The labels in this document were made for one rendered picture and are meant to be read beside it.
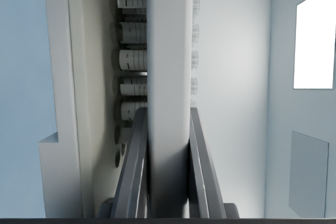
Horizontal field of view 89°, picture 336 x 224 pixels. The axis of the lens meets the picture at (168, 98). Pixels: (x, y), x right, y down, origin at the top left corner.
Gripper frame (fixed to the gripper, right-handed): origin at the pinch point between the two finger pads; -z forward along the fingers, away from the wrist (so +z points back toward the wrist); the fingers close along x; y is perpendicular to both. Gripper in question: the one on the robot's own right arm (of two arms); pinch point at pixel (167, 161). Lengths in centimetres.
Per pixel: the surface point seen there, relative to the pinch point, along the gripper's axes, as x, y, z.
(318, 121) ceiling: -186, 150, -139
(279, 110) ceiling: -184, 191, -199
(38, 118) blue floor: 103, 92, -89
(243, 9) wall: -133, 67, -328
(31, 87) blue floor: 103, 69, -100
